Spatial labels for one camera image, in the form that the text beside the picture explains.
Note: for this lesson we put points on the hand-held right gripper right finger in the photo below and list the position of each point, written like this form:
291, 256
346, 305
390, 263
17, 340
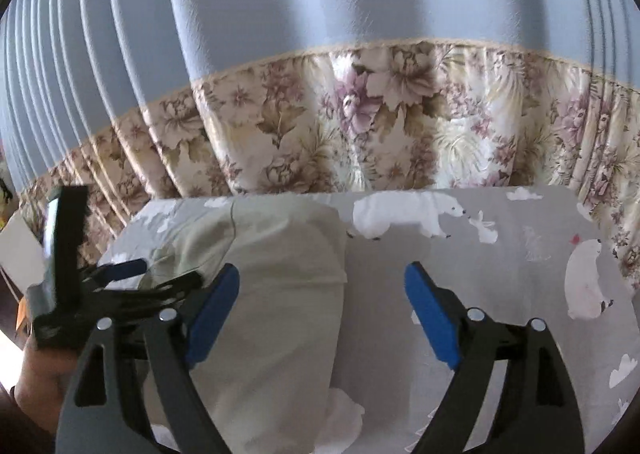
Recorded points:
432, 319

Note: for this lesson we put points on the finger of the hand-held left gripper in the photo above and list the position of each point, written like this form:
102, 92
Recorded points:
160, 290
127, 269

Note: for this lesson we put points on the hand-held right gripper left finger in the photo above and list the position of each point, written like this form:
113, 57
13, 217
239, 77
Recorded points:
212, 314

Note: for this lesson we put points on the beige jacket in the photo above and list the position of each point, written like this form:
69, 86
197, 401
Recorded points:
280, 294

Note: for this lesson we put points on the person's left forearm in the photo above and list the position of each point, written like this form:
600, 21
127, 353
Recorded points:
27, 421

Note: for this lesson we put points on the person's left hand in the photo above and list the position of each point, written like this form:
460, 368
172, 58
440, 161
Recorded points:
47, 374

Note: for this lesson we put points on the white board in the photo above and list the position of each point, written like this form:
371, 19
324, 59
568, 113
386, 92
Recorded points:
20, 249

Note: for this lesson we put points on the grey animal print bed sheet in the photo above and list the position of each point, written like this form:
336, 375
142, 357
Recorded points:
500, 284

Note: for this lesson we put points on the blue and floral pleated curtain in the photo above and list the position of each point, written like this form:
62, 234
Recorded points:
310, 84

